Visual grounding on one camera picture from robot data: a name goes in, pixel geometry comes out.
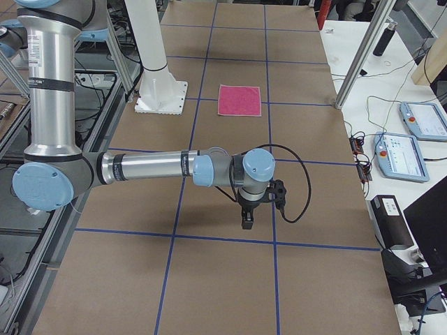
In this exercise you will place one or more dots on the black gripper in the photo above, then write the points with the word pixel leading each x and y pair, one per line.
pixel 250 204

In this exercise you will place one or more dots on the pink and grey towel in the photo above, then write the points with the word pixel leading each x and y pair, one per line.
pixel 239 101

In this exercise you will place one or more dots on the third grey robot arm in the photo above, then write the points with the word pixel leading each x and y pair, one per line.
pixel 13 37

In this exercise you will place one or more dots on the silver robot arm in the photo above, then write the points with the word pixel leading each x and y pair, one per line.
pixel 56 170

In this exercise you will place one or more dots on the near small circuit board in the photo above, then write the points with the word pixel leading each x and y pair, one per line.
pixel 364 173

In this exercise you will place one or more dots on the small circuit board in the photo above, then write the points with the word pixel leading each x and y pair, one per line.
pixel 364 173
pixel 356 144

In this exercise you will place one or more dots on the far small circuit board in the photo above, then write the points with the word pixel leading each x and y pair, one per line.
pixel 356 144

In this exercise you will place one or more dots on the black box with label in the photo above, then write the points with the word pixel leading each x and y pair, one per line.
pixel 393 231

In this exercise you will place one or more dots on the near teach pendant tablet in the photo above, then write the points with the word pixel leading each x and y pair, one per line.
pixel 399 157

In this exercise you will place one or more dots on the teach pendant tablet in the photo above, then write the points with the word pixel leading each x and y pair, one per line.
pixel 399 157
pixel 424 120

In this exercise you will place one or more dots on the black computer monitor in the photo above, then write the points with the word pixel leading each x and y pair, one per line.
pixel 426 218

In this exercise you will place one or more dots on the black monitor stand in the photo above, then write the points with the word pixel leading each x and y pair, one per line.
pixel 413 285

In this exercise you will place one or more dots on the far teach pendant tablet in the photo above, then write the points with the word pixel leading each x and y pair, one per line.
pixel 424 120

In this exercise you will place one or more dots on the black water bottle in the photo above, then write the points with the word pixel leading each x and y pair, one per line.
pixel 385 39

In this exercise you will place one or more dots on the red cylinder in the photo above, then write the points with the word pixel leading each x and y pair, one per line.
pixel 323 13

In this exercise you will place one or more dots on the wooden board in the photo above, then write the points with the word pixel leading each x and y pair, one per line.
pixel 432 64

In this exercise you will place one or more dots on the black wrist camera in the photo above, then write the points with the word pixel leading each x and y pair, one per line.
pixel 278 192

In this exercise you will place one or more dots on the white camera mast with base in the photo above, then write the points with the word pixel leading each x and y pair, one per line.
pixel 159 91

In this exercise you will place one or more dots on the aluminium frame post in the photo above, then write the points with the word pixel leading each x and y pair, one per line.
pixel 374 29

